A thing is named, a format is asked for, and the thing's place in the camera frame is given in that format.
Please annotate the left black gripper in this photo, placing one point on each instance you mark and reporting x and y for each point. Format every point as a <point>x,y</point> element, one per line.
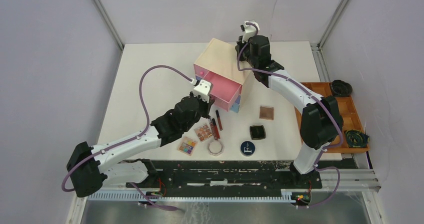
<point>206,105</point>

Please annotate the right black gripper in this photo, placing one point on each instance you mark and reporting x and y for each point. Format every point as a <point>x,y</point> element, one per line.
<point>246,44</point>

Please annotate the nude eyeshadow palette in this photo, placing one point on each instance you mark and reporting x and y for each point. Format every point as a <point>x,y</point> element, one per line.
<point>203,132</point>

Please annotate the colourful eyeshadow palette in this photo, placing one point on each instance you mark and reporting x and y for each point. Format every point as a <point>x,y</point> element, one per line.
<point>187,145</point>

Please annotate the pastel wooden drawer chest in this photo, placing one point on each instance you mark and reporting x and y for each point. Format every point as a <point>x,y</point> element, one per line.
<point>220,57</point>

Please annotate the pink drawer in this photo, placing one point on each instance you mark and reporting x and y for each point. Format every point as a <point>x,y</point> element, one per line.
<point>224,91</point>

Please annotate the brown square blush compact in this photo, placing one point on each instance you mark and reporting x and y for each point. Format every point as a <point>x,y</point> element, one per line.
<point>266,113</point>

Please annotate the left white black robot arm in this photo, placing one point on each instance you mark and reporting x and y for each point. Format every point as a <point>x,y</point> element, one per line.
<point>88,165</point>

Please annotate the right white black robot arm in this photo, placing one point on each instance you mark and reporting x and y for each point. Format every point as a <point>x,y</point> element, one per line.
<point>275,77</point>

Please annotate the silver red mascara tube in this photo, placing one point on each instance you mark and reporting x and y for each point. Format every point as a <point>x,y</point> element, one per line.
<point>211,126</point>

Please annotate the dark red lip gloss tube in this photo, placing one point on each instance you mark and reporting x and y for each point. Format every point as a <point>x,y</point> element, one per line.
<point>218,118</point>

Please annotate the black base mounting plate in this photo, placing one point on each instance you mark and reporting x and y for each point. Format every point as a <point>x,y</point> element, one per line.
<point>243,178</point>

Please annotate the round dark blue jar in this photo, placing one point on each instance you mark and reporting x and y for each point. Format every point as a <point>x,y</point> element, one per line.
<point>247,148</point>

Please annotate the black square compact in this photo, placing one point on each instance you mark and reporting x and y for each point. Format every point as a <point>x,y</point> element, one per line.
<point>257,132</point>

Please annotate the black coiled band top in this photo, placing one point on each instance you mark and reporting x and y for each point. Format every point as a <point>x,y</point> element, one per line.
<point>340,88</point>

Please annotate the orange wooden compartment tray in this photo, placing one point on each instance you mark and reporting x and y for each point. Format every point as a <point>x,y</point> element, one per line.
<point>325,120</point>

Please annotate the green yellow coiled band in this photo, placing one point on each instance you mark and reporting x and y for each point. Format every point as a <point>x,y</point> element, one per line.
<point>356,138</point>

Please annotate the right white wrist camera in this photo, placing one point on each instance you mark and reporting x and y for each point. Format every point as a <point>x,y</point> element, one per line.
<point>249,29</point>

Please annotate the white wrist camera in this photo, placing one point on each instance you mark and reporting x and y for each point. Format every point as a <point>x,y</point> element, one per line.
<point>202,88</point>
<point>249,29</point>

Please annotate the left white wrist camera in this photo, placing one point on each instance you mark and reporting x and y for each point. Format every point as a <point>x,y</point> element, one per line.
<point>202,88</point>

